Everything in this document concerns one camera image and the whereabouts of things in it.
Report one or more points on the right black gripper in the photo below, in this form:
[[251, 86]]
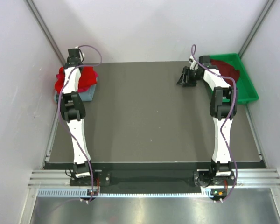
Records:
[[188, 83]]

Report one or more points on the bright red t-shirt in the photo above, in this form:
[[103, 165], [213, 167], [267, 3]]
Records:
[[87, 78]]

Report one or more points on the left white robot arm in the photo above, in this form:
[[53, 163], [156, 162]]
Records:
[[72, 111]]

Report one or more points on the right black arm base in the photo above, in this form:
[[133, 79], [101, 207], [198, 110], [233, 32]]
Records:
[[204, 178]]

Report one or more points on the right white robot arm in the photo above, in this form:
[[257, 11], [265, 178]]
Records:
[[223, 107]]

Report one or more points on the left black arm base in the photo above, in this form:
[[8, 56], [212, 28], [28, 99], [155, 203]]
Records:
[[88, 178]]

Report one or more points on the dark red t-shirt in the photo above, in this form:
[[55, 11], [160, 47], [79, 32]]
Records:
[[226, 70]]

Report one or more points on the green plastic bin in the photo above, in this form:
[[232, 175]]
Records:
[[246, 90]]

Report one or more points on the folded grey-blue t-shirt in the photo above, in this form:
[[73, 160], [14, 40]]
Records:
[[88, 95]]

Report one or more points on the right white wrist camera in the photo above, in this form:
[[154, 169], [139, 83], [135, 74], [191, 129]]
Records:
[[193, 63]]

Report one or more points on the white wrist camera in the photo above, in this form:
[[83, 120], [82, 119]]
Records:
[[193, 63], [81, 53]]

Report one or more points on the right corner aluminium post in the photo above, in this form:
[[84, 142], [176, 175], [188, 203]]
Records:
[[256, 26]]

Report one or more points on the corner aluminium post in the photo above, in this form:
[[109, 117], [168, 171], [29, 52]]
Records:
[[256, 26], [44, 28]]

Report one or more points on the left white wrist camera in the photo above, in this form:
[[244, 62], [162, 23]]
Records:
[[81, 53]]

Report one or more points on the aluminium frame rail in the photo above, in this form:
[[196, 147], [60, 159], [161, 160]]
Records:
[[247, 178]]

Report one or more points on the left corner aluminium post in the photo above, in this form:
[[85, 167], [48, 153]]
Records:
[[44, 28]]

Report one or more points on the slotted cable duct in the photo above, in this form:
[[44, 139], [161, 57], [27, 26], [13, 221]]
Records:
[[85, 193]]

